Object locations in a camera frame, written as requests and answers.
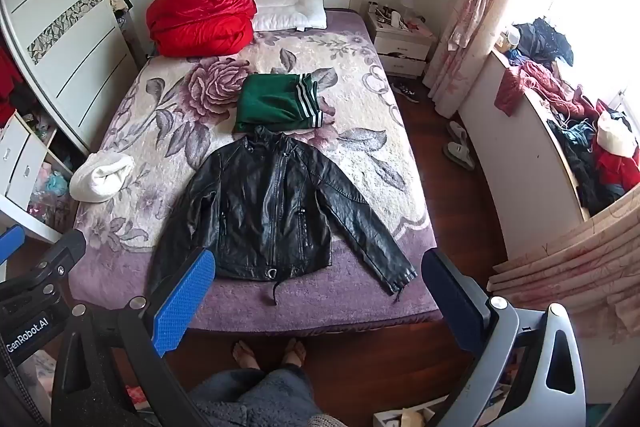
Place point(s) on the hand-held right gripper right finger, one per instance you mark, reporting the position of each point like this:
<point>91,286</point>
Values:
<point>452,302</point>

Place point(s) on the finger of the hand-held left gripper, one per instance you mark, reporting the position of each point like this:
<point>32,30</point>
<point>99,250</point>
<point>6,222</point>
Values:
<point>60,257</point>
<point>11,244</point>

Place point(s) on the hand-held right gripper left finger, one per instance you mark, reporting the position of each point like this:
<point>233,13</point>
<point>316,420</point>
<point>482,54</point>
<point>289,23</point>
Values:
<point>182,302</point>

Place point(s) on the black leather jacket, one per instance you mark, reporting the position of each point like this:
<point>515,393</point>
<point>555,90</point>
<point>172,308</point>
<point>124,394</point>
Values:
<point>270,207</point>

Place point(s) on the black clothes pile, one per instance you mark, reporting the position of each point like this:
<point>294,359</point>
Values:
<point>585,172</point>

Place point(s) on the dark clothes heap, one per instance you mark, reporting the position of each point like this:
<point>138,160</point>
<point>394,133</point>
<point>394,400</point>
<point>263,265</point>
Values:
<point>542,39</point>

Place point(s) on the white drawer unit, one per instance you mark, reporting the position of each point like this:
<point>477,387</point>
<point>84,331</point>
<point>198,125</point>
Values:
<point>25,167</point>

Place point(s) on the person's left foot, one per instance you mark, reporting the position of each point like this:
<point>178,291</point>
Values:
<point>246,354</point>

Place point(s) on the person's foot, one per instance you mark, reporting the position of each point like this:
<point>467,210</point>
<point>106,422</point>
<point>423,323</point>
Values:
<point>294,352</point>
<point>246,354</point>

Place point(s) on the white rolled blanket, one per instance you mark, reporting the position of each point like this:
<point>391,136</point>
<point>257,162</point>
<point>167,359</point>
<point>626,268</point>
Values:
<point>100,177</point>

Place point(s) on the white box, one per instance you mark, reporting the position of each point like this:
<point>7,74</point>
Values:
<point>407,414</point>

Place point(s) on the person's right foot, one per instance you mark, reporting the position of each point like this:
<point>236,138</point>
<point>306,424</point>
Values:
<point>294,352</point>

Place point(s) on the person's grey trouser legs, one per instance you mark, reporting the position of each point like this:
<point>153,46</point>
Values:
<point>260,397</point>

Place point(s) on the white slipper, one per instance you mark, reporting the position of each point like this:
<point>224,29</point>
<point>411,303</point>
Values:
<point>457,132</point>
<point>460,157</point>

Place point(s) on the bright red garment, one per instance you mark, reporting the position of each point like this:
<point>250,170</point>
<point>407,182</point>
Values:
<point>620,167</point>

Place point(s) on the pair of black shoes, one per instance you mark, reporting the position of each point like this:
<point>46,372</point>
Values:
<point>405,91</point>

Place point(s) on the white sliding door wardrobe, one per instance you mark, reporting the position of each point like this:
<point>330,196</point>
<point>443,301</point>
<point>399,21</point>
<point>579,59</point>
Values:
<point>60,32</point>

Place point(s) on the green folded garment striped cuffs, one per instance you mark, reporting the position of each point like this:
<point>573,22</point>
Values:
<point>270,102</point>

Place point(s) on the red pink crumpled cloth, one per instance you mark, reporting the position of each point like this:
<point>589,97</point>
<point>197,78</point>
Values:
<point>535,84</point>

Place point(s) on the white nightstand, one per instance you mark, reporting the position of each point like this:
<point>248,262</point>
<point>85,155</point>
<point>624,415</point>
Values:
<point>402,49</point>

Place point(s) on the red duvet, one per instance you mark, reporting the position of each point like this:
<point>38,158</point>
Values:
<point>200,17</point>

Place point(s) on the pink floral tied curtain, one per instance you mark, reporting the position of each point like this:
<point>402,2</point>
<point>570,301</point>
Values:
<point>475,7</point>

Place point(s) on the small white table lamp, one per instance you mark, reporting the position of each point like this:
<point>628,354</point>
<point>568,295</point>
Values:
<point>407,7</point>

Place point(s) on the white pillow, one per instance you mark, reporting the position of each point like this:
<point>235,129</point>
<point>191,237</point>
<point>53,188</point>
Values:
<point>312,9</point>
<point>275,12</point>

